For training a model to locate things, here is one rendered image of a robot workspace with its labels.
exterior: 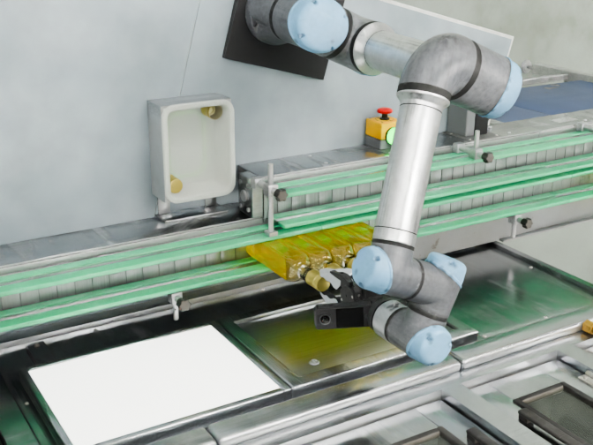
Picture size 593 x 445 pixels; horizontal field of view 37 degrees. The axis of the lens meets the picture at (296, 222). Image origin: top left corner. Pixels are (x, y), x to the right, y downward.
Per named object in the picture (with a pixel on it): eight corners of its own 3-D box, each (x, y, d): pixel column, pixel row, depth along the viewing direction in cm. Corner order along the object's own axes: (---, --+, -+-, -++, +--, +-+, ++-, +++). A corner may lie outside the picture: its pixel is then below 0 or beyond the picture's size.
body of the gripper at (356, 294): (371, 305, 182) (406, 328, 172) (335, 315, 177) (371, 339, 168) (371, 271, 179) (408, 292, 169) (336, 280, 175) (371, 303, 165)
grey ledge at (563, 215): (341, 261, 234) (366, 276, 225) (342, 230, 231) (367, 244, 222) (589, 204, 280) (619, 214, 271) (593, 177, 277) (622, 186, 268)
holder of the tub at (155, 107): (153, 215, 205) (166, 226, 199) (146, 100, 196) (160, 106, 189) (219, 204, 213) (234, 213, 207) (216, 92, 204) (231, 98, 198)
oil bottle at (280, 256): (245, 254, 206) (292, 286, 189) (244, 231, 204) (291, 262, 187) (266, 249, 208) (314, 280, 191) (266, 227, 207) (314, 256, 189)
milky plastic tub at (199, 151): (152, 195, 203) (167, 206, 196) (146, 99, 195) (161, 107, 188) (220, 184, 211) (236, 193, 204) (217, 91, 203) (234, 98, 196)
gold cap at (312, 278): (305, 286, 186) (316, 294, 182) (304, 271, 184) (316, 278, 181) (319, 282, 187) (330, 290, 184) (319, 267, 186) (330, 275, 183)
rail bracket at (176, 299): (153, 307, 198) (177, 331, 187) (152, 280, 195) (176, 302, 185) (170, 304, 200) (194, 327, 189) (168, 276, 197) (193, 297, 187)
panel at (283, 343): (19, 381, 175) (71, 471, 147) (18, 368, 174) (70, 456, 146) (385, 287, 218) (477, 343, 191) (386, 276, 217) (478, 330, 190)
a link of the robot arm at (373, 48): (326, 2, 197) (487, 41, 153) (376, 26, 206) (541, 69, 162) (306, 52, 199) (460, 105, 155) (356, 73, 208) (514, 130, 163)
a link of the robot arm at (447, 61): (439, 9, 148) (380, 292, 144) (482, 32, 155) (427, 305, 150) (393, 19, 158) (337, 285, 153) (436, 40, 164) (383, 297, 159)
